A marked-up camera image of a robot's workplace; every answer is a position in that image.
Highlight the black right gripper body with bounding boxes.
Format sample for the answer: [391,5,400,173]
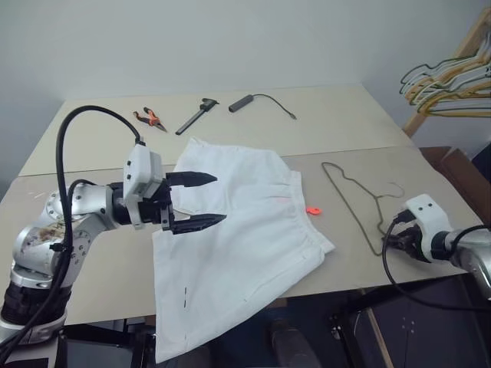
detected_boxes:
[397,224,423,258]

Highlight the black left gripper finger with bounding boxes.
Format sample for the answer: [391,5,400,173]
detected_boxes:
[170,214,227,235]
[165,171,219,189]

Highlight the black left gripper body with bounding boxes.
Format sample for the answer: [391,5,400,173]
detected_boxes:
[136,174,174,233]

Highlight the olive wire hanger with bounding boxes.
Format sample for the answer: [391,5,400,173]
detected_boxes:
[321,161,407,257]

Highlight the white shorts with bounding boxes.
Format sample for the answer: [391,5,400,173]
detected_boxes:
[151,136,335,363]

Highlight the black caliper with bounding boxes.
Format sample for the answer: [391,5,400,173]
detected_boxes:
[175,97,220,136]

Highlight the orange and black pliers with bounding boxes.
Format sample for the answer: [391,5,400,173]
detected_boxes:
[133,107,169,134]

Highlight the wooden slat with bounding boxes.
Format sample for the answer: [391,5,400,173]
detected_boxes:
[363,306,394,368]

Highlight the black metal stand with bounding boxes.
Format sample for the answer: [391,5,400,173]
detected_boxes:
[329,275,491,368]

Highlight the wooden clothes rack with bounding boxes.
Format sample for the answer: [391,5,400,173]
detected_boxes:
[402,7,491,137]

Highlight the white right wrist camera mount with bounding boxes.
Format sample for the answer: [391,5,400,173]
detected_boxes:
[398,194,453,264]

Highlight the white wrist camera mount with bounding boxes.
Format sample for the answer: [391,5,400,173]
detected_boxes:
[398,194,453,264]
[122,144,166,231]

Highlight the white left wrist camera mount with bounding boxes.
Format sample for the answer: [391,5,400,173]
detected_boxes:
[122,144,166,231]

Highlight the dark grey hub with cable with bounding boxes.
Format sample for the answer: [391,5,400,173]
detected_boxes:
[229,93,298,122]

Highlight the bunch of coloured wire hangers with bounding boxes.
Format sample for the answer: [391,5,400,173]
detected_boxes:
[412,68,491,118]

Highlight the black table frame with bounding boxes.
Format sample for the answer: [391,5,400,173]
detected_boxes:
[64,317,157,368]

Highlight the orange wire hanger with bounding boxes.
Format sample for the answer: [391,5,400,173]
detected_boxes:
[406,64,491,110]

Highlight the white wire hanger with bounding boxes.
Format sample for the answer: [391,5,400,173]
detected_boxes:
[403,57,491,99]

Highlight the dark green wire hanger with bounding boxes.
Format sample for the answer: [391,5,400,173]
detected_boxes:
[400,54,491,95]

